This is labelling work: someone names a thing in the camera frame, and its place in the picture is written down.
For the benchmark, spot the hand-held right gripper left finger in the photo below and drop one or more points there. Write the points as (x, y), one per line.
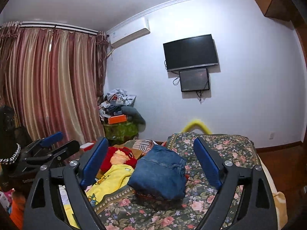
(93, 163)

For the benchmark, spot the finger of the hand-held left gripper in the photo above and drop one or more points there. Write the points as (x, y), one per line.
(68, 148)
(52, 139)

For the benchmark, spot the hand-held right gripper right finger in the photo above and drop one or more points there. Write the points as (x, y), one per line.
(207, 163)

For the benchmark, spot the blue denim jacket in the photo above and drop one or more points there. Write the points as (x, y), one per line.
(156, 172)

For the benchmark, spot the pile of clothes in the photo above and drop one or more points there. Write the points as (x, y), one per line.
(115, 100)

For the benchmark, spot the yellow cartoon print blanket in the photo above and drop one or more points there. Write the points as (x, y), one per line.
(112, 178)

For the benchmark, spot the red garment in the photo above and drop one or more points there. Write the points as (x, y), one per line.
(120, 155)

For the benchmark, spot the yellow foam tube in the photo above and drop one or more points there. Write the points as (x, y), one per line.
(196, 124)

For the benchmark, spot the green cover cloth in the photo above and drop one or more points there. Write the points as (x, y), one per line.
(120, 131)

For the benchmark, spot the orange box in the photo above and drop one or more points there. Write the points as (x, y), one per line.
(117, 119)

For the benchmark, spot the dark floral bedspread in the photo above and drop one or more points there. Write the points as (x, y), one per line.
(191, 210)

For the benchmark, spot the striped cloth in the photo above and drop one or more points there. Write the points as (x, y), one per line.
(142, 146)

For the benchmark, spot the pink striped curtain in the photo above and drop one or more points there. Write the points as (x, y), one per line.
(48, 81)

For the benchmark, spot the grey cloth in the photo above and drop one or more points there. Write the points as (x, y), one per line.
(134, 117)

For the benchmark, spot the small black monitor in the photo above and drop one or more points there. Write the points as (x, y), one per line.
(194, 80)

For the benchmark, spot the white air conditioner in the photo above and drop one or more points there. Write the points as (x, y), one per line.
(127, 32)

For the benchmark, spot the wall socket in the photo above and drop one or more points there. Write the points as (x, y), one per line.
(272, 135)

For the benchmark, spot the black wall television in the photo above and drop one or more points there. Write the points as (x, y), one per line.
(190, 52)

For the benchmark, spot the white curtain rail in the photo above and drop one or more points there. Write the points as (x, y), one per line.
(60, 27)

